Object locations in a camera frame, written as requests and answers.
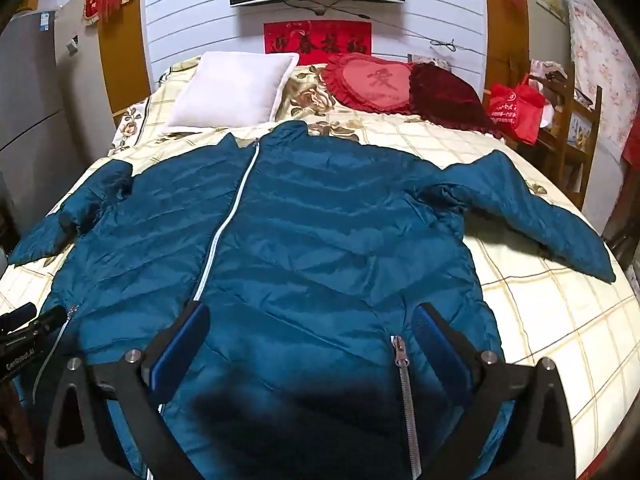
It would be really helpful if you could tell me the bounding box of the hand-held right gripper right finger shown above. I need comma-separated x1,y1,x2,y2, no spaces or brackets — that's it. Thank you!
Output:
411,302,574,480

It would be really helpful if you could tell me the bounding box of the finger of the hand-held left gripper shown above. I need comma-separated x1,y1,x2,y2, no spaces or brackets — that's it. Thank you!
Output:
0,302,68,343

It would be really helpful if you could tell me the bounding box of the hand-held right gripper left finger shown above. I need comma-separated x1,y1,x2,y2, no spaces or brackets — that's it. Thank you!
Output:
44,301,212,480

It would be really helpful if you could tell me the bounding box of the teal puffer jacket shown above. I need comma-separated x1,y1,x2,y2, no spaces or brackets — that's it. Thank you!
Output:
9,121,617,480

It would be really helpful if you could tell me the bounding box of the person's left hand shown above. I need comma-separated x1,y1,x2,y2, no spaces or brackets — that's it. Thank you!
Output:
0,387,36,466

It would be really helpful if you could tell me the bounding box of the floral checked bed blanket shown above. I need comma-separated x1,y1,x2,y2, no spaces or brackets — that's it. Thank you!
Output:
0,55,640,480

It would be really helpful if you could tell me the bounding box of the grey refrigerator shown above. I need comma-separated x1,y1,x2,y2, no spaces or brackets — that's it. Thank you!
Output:
0,10,121,233

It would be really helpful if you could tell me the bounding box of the red shopping bag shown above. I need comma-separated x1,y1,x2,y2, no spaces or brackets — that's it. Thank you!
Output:
487,74,547,145

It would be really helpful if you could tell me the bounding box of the dark red velvet pillow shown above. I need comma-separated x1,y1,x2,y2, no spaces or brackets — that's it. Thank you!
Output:
407,62,504,139

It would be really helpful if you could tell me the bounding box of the white square pillow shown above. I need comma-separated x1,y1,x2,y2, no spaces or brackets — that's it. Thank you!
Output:
161,51,300,136

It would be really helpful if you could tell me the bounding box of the wooden chair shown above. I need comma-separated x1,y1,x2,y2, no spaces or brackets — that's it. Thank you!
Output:
520,60,604,211

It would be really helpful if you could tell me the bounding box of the red heart-shaped pillow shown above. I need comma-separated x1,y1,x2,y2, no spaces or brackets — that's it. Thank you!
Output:
320,52,417,113

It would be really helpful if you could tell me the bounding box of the floral curtain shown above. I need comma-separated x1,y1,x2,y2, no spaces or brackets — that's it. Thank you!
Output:
562,0,640,161

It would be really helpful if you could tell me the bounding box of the black wall cable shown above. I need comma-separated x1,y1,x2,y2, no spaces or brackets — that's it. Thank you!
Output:
285,0,487,55

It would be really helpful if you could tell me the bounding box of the red wall banner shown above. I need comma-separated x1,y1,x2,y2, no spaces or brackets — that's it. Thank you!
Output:
263,20,372,56

